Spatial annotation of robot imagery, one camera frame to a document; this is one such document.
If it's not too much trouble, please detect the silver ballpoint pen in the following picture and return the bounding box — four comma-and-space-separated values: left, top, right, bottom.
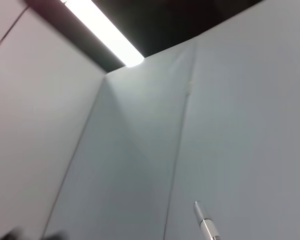
193, 200, 221, 240

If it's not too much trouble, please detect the fluorescent ceiling light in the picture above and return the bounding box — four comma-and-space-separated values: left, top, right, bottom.
61, 0, 146, 68

